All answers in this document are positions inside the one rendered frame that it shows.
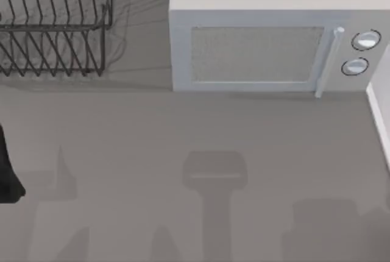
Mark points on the microwave oven door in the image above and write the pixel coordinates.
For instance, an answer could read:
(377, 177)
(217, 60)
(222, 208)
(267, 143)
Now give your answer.
(256, 55)

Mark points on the round microwave knob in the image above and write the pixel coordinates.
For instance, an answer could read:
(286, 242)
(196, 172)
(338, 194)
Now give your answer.
(365, 40)
(355, 66)

